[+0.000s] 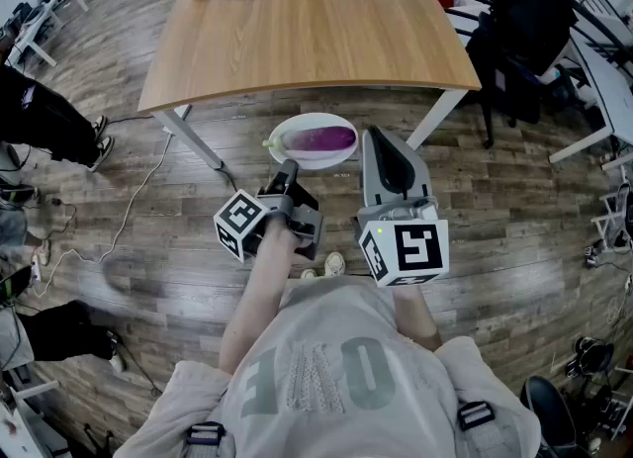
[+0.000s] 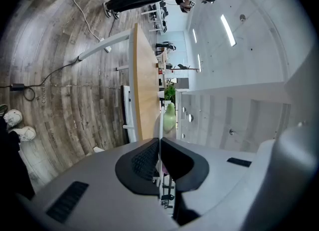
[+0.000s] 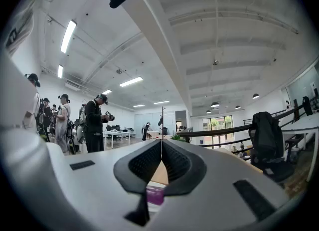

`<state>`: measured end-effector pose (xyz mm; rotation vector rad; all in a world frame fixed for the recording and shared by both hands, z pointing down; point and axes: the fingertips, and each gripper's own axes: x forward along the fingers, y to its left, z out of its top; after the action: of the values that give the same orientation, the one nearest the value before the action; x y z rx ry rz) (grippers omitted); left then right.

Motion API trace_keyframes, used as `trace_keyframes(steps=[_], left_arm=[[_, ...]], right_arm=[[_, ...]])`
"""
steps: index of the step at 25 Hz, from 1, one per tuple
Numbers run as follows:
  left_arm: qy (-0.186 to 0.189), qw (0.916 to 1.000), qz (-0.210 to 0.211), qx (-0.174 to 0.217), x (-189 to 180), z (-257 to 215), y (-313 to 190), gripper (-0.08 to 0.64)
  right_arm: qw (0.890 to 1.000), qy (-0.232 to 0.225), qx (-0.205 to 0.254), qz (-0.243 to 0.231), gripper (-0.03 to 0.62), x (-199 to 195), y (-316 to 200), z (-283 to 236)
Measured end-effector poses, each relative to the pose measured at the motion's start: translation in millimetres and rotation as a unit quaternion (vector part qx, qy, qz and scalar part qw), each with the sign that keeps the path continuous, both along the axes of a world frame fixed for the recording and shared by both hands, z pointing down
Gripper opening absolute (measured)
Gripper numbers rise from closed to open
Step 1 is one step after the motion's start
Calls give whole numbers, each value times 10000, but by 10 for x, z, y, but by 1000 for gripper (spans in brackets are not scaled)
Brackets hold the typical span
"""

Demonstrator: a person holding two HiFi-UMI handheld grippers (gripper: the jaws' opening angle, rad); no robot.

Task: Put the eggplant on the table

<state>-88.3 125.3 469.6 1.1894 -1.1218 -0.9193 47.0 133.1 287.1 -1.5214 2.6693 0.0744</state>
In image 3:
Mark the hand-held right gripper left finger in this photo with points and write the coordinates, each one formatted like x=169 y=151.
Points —
x=87 y=187

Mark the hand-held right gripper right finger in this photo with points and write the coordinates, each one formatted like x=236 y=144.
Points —
x=211 y=192

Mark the purple eggplant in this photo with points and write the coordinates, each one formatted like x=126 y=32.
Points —
x=155 y=195

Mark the white oval plate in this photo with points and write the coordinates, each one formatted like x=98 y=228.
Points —
x=156 y=184

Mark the black metal railing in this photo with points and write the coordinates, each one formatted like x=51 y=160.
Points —
x=214 y=132

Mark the white office desks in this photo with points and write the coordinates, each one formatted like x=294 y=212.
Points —
x=117 y=134

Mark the large glass window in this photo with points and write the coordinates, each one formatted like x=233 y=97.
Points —
x=218 y=130

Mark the green potted plant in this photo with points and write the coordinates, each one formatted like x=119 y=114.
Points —
x=177 y=137

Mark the office chair with black jacket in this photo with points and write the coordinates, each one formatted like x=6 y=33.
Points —
x=266 y=137

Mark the wooden coat stand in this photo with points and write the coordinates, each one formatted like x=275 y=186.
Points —
x=162 y=122

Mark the long white table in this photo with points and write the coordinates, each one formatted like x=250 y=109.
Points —
x=301 y=124

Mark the ceiling strip lights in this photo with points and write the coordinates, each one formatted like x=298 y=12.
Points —
x=68 y=35

